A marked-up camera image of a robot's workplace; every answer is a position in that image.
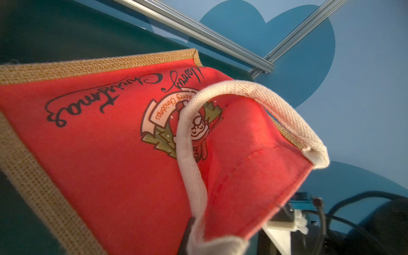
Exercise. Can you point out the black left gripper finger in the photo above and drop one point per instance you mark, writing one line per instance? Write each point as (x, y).
(182, 250)

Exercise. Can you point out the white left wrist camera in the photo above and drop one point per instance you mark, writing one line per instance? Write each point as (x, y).
(285, 233)

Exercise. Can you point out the red burlap canvas bag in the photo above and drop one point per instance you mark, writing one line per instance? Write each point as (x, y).
(115, 155)

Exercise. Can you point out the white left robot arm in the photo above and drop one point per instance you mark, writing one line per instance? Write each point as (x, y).
(383, 232)

